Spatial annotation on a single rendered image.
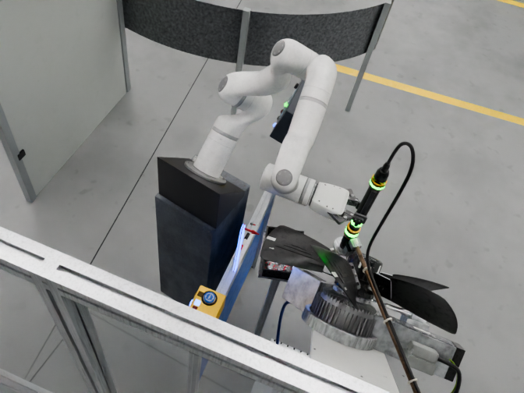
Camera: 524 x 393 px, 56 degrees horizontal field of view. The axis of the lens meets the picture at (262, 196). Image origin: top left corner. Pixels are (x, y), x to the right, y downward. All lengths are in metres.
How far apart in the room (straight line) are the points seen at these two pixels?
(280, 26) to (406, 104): 1.56
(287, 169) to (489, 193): 2.79
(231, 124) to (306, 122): 0.56
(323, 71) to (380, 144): 2.43
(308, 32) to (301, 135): 1.91
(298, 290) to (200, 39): 1.98
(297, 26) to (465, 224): 1.78
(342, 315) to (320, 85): 0.74
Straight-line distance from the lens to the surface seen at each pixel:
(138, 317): 0.66
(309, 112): 1.49
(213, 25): 3.26
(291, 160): 1.39
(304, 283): 1.87
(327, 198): 1.46
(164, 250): 2.48
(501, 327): 3.43
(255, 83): 1.87
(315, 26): 3.32
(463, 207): 3.82
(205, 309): 1.73
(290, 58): 1.65
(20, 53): 2.84
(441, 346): 1.82
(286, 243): 1.76
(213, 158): 1.99
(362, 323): 1.71
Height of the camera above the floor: 2.65
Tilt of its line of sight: 53 degrees down
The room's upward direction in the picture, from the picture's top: 13 degrees clockwise
